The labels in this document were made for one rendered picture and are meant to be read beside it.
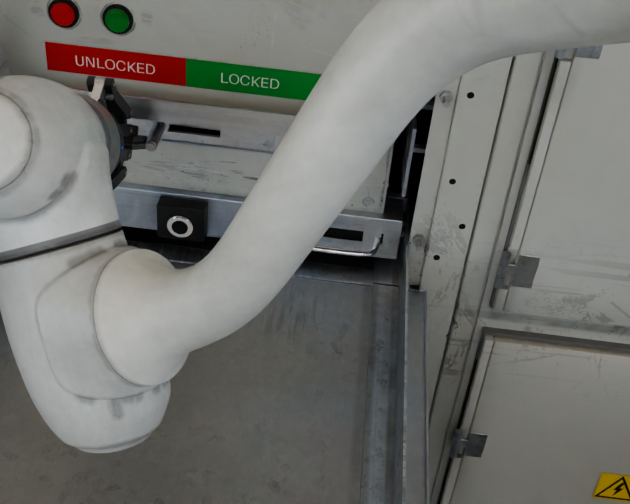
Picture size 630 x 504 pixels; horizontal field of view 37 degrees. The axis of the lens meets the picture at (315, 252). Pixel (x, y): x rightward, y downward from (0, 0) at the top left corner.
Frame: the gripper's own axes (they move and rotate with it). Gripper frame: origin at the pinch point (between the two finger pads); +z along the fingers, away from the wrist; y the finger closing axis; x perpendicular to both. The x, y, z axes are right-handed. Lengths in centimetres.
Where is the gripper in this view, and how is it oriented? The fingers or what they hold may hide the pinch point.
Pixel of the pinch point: (126, 141)
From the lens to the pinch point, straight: 105.5
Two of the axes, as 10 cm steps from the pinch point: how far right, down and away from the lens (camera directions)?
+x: 9.9, 1.2, -0.2
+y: -1.2, 9.8, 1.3
